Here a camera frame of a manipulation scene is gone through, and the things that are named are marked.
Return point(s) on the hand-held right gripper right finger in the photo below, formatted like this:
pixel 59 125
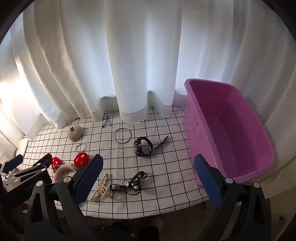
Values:
pixel 208 180

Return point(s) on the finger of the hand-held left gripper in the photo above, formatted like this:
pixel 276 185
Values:
pixel 42 162
pixel 13 162

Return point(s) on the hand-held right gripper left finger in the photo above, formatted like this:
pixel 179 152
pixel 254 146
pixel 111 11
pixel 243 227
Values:
pixel 89 179

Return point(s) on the pearl hair claw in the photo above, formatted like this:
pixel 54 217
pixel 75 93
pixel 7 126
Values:
pixel 103 188

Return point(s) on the pink plastic basin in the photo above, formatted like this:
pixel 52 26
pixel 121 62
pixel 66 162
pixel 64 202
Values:
pixel 231 134

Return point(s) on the white plastic object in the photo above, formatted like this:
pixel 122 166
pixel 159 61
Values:
pixel 23 146

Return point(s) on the silver metal bangle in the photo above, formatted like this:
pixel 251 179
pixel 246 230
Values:
pixel 122 136

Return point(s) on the black hair clip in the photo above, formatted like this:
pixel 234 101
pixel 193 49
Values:
pixel 161 143

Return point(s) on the thin black hair pin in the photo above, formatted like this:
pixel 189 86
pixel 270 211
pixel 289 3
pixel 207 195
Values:
pixel 105 121

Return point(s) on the white curtain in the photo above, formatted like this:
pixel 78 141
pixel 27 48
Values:
pixel 129 53

